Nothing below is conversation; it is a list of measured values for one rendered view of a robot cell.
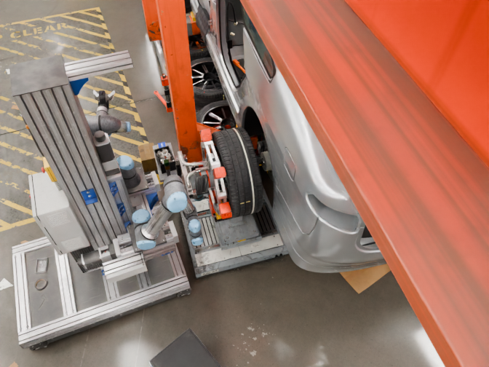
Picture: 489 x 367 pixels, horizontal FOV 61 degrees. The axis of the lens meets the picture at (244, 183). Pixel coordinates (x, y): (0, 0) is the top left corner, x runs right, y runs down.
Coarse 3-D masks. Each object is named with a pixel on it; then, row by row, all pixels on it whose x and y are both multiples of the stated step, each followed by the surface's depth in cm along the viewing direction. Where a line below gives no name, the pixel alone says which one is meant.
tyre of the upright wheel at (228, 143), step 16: (240, 128) 303; (224, 144) 287; (240, 144) 288; (224, 160) 282; (240, 160) 283; (256, 160) 285; (240, 176) 282; (256, 176) 284; (240, 192) 285; (256, 192) 289; (240, 208) 294; (256, 208) 301
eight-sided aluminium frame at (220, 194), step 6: (204, 144) 295; (210, 144) 295; (204, 156) 325; (210, 156) 288; (216, 156) 288; (210, 162) 284; (216, 162) 285; (216, 180) 285; (222, 180) 286; (216, 186) 285; (222, 186) 286; (210, 192) 331; (216, 192) 287; (222, 192) 286; (222, 198) 289; (216, 204) 324; (216, 210) 314
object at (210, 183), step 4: (200, 172) 305; (204, 172) 305; (208, 172) 305; (192, 176) 303; (196, 176) 303; (208, 176) 304; (212, 176) 304; (192, 180) 302; (208, 180) 304; (212, 180) 305; (192, 184) 302; (208, 184) 305; (212, 184) 306; (192, 188) 304
